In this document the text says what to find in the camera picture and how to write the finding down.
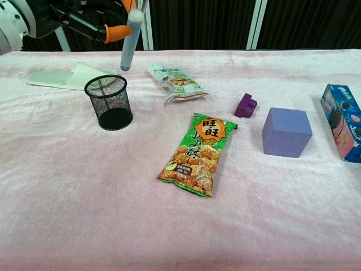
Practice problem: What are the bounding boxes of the left black hand orange fingertips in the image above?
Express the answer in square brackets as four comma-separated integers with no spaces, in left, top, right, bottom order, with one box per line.
[28,0,134,45]

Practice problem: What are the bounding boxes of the clear test tube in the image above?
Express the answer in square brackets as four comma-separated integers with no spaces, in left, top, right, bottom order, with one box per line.
[119,0,149,72]

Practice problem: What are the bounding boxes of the black mesh pen holder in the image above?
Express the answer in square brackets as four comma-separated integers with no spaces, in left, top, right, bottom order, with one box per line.
[83,75,134,132]

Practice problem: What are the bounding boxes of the white slipper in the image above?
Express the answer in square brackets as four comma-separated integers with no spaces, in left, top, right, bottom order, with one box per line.
[26,62,119,91]

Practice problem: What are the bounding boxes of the white nut snack bag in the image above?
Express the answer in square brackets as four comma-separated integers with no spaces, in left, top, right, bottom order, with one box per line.
[146,64,211,104]

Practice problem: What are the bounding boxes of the black background curtain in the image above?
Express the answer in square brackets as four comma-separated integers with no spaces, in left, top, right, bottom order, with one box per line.
[19,0,361,53]

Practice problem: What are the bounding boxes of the green rice cracker snack bag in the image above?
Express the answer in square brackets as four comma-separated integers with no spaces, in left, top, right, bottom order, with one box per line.
[156,112,240,199]

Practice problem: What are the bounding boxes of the small purple plastic block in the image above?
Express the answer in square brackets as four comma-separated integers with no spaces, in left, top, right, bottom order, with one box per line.
[233,92,259,120]

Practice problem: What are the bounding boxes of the pink fluffy tablecloth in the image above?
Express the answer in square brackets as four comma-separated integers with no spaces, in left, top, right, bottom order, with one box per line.
[0,48,361,271]

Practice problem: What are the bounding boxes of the purple foam cube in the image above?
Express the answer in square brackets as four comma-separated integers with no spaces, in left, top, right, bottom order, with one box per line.
[261,107,314,159]

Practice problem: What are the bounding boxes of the blue cookie box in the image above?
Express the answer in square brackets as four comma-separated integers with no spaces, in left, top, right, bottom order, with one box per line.
[320,83,361,164]

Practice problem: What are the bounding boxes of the white slanted frame post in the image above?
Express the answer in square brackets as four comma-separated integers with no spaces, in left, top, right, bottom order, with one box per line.
[246,0,268,50]

